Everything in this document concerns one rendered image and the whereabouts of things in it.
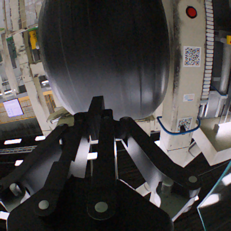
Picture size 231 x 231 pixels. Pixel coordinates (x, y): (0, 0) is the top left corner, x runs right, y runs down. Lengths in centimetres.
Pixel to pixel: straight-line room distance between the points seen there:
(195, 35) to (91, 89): 40
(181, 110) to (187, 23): 33
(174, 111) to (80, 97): 39
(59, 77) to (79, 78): 4
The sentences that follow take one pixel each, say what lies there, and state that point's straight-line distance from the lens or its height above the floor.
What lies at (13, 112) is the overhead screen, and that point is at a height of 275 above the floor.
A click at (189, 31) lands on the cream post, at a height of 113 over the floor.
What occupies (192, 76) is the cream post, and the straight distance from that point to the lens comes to 57.
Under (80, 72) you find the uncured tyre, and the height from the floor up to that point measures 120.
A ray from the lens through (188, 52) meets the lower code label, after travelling 54.
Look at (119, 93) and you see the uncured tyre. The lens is 31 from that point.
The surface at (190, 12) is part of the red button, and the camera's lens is 54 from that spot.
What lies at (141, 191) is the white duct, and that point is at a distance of 166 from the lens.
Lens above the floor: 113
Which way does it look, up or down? 32 degrees up
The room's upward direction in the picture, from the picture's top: 173 degrees clockwise
